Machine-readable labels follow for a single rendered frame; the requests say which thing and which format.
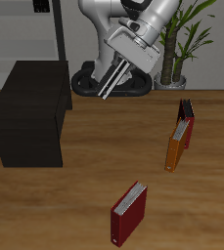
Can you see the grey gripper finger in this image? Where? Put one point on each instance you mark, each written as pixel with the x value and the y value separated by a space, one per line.
pixel 110 76
pixel 118 81

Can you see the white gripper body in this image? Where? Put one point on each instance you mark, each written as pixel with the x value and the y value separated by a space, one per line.
pixel 133 52

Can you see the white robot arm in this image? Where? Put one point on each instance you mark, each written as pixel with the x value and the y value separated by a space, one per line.
pixel 98 13

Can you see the dark red black book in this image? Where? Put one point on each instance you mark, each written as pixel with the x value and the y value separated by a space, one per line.
pixel 189 130

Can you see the orange book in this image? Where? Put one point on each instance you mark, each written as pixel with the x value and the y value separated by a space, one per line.
pixel 174 151

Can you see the white shelf unit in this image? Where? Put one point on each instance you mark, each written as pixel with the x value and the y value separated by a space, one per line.
pixel 19 29

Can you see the green pot plant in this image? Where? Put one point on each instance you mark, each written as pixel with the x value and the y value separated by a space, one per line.
pixel 169 49

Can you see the dark brown desk caddy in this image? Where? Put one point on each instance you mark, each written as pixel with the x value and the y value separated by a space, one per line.
pixel 28 110

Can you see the small black box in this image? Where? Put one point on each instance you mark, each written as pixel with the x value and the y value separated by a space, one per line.
pixel 41 5

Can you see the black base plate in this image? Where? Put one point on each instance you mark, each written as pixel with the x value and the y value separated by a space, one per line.
pixel 80 85

